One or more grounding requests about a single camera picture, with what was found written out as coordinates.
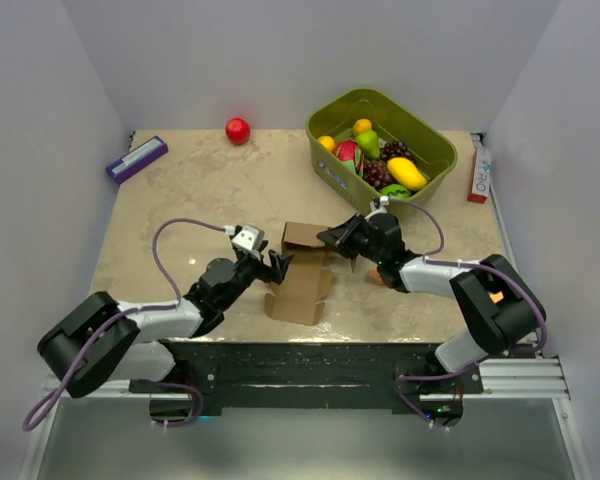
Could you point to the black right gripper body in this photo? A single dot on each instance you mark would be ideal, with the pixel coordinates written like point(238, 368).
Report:
point(375, 254)

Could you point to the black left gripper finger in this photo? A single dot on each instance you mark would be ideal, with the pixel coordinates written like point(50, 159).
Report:
point(278, 267)
point(258, 247)

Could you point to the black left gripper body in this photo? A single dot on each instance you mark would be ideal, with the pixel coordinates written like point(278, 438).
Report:
point(246, 271)

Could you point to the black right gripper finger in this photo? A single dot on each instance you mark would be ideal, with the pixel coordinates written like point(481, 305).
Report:
point(338, 235)
point(350, 251)

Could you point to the brown cardboard paper box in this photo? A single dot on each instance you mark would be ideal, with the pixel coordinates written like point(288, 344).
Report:
point(300, 299)

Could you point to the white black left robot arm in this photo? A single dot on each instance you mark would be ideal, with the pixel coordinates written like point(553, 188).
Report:
point(86, 347)

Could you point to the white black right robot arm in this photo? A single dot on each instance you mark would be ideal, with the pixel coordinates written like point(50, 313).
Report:
point(497, 306)

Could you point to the red white toothpaste box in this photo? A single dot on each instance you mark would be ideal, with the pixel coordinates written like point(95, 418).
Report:
point(479, 184)

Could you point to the purple rectangular box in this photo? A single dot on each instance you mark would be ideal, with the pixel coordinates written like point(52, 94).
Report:
point(136, 160)

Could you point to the pink ice cream toy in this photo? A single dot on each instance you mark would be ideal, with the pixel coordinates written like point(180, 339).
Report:
point(374, 277)

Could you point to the red grape bunch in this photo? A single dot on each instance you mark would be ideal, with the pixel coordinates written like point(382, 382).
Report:
point(377, 175)

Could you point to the yellow mango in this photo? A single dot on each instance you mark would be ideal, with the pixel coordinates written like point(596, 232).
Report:
point(406, 173)

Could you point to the pink dragon fruit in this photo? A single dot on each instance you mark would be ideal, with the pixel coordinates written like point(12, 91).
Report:
point(349, 153)

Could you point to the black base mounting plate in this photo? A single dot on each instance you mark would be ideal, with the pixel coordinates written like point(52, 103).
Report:
point(189, 355)

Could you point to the yellow orange fruit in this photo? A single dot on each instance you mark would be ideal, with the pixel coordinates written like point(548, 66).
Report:
point(328, 143)

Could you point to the dark purple grape bunch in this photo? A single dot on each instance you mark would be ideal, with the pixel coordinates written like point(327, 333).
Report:
point(395, 149)

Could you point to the green pear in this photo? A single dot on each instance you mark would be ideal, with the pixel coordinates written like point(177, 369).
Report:
point(368, 142)

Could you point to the red apple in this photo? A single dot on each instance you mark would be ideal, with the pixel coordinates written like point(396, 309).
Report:
point(237, 131)

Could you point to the green plastic tub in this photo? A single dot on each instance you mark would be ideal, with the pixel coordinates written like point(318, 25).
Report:
point(433, 154)

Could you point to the round yellow orange sponge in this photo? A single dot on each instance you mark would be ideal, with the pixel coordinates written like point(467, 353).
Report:
point(496, 297)

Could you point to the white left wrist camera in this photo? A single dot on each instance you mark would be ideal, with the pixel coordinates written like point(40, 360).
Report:
point(244, 237)

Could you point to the aluminium front rail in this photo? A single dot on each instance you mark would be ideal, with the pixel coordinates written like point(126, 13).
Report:
point(509, 378)

